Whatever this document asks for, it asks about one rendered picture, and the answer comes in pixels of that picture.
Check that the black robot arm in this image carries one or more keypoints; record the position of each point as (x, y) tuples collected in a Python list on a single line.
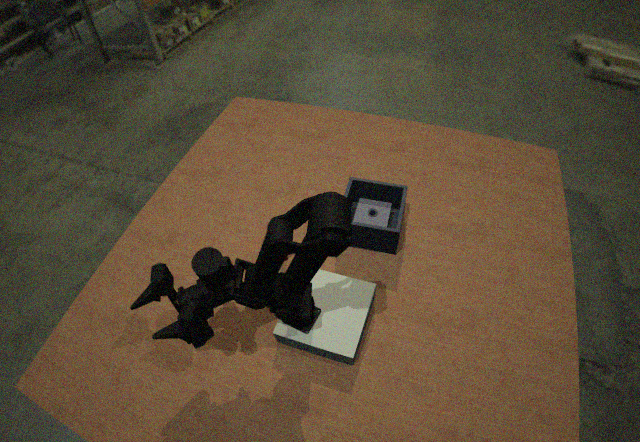
[(288, 295)]

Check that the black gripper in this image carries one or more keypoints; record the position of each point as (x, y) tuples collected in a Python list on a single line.
[(161, 284)]

